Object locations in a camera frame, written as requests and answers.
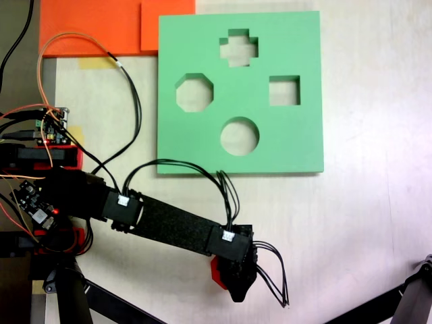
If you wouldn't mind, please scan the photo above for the red octagonal block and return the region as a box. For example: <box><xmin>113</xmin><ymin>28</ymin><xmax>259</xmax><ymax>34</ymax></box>
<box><xmin>210</xmin><ymin>255</ymin><xmax>226</xmax><ymax>290</ymax></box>

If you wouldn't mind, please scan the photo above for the green shape-hole board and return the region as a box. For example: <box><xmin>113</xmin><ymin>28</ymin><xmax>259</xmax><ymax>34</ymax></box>
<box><xmin>156</xmin><ymin>10</ymin><xmax>325</xmax><ymax>177</ymax></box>

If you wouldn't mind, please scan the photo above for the large orange flat block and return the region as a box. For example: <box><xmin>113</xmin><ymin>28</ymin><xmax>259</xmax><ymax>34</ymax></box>
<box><xmin>38</xmin><ymin>0</ymin><xmax>142</xmax><ymax>57</ymax></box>

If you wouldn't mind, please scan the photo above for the thin black tripod strut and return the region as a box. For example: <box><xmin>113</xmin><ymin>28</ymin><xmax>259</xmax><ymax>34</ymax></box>
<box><xmin>84</xmin><ymin>279</ymin><xmax>168</xmax><ymax>324</ymax></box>
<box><xmin>323</xmin><ymin>285</ymin><xmax>406</xmax><ymax>324</ymax></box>

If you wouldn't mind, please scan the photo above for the thick black tripod leg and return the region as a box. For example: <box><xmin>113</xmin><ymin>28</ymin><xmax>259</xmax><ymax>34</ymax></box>
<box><xmin>391</xmin><ymin>254</ymin><xmax>432</xmax><ymax>324</ymax></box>
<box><xmin>42</xmin><ymin>256</ymin><xmax>94</xmax><ymax>324</ymax></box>

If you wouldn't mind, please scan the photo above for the black circuit board with chips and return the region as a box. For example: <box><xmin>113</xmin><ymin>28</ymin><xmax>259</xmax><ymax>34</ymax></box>
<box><xmin>15</xmin><ymin>180</ymin><xmax>57</xmax><ymax>231</ymax></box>

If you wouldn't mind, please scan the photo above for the circuit board with green terminal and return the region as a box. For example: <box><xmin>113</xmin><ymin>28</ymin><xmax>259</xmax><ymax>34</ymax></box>
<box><xmin>33</xmin><ymin>107</ymin><xmax>71</xmax><ymax>146</ymax></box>

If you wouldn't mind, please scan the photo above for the long yellow masking tape strip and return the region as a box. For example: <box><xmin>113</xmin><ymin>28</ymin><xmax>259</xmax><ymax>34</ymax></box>
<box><xmin>79</xmin><ymin>57</ymin><xmax>118</xmax><ymax>71</ymax></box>

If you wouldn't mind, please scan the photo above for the black gripper wire loop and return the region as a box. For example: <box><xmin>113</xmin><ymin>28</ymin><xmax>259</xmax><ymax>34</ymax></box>
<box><xmin>252</xmin><ymin>240</ymin><xmax>290</xmax><ymax>308</ymax></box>

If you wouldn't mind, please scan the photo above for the black forearm wire bundle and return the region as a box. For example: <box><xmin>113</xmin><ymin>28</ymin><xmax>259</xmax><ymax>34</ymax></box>
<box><xmin>123</xmin><ymin>159</ymin><xmax>241</xmax><ymax>234</ymax></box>

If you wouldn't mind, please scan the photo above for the long thin black wire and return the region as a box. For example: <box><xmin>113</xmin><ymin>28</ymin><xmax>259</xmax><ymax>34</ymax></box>
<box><xmin>88</xmin><ymin>51</ymin><xmax>143</xmax><ymax>200</ymax></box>

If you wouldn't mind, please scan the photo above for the black USB cable plug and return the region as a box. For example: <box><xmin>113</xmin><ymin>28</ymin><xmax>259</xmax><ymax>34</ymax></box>
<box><xmin>1</xmin><ymin>130</ymin><xmax>42</xmax><ymax>140</ymax></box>

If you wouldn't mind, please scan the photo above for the thin orange wire loop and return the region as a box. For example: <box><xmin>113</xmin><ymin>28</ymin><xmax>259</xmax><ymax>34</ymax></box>
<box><xmin>36</xmin><ymin>32</ymin><xmax>113</xmax><ymax>115</ymax></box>

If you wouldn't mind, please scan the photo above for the thick black cable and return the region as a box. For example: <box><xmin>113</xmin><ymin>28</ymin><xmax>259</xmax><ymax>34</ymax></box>
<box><xmin>0</xmin><ymin>0</ymin><xmax>35</xmax><ymax>94</ymax></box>

